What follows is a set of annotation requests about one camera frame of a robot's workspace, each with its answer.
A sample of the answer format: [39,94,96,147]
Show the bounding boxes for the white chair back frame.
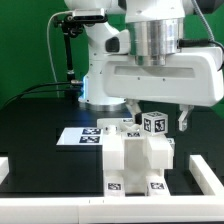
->
[97,118,174,171]

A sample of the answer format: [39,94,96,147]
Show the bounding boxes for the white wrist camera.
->
[105,29,130,54]

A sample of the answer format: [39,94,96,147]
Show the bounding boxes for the white chair seat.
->
[122,132,146,194]

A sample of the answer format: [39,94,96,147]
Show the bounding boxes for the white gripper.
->
[103,47,224,131]

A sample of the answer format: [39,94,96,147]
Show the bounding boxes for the white camera cable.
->
[46,10,74,98]

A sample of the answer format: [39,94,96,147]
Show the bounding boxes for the grey camera on stand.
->
[72,8,105,23]

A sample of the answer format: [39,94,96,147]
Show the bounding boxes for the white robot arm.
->
[64,0,224,131]

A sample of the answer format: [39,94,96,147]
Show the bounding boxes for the white tag sheet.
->
[57,127,102,145]

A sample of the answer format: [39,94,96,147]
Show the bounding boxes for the black cables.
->
[1,79,84,109]

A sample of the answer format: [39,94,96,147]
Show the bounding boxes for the black camera stand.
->
[53,14,109,101]

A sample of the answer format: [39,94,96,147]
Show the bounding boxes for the white U-shaped fixture wall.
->
[0,155,224,224]

